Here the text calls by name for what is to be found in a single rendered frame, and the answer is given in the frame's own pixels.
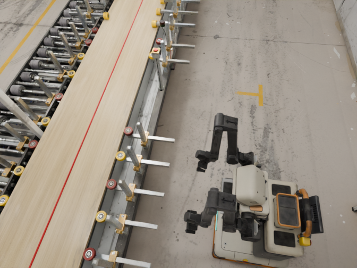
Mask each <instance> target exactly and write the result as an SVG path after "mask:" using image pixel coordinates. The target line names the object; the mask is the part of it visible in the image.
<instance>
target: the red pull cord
mask: <svg viewBox="0 0 357 268"><path fill-rule="evenodd" d="M142 2H143V0H142V1H141V4H142ZM141 4H140V6H141ZM140 6H139V8H138V11H139V9H140ZM138 11H137V13H136V15H135V18H134V20H133V22H132V25H131V28H132V26H133V23H134V21H135V19H136V16H137V14H138ZM131 28H130V30H131ZM130 30H129V32H128V34H127V37H126V39H125V41H124V44H125V42H126V40H127V38H128V35H129V33H130ZM124 44H123V46H122V49H123V47H124ZM122 49H121V51H120V53H119V55H118V58H117V60H116V62H115V65H114V67H113V70H112V72H111V74H110V76H109V79H108V82H107V84H106V86H105V89H104V91H103V93H102V96H101V98H100V100H99V103H98V105H97V107H96V110H95V112H94V114H93V117H92V119H91V121H90V124H89V126H88V128H87V131H86V134H85V136H84V138H83V140H82V143H81V145H80V147H79V150H78V152H77V154H76V157H75V159H74V161H73V164H72V166H71V168H70V171H69V173H68V175H67V178H66V180H65V182H64V185H63V188H62V190H61V192H60V195H59V197H58V199H57V202H56V204H55V206H54V209H53V211H52V213H51V216H50V218H49V220H48V223H47V225H46V227H45V230H44V232H43V234H42V237H41V239H40V242H39V244H38V246H37V249H36V251H35V253H34V256H33V258H32V260H31V263H30V265H29V267H28V268H31V266H32V264H33V261H34V259H35V257H36V254H37V251H38V249H39V247H40V244H41V242H42V240H43V237H44V235H45V233H46V230H47V228H48V226H49V223H50V221H51V219H52V216H53V214H54V211H55V209H56V206H57V204H58V201H59V199H60V197H61V194H62V192H63V190H64V187H65V185H66V183H67V180H68V178H69V176H70V173H71V171H72V169H73V166H74V164H75V161H76V159H77V156H78V154H79V152H80V149H81V147H82V144H83V142H84V140H85V137H86V135H87V133H88V130H89V128H90V126H91V123H92V121H93V119H94V116H95V114H96V112H97V109H98V106H99V104H100V101H101V99H102V97H103V95H104V92H105V90H106V87H107V85H108V83H109V80H110V78H111V76H112V73H113V71H114V69H115V66H116V63H117V61H118V59H119V56H120V54H121V52H122Z"/></svg>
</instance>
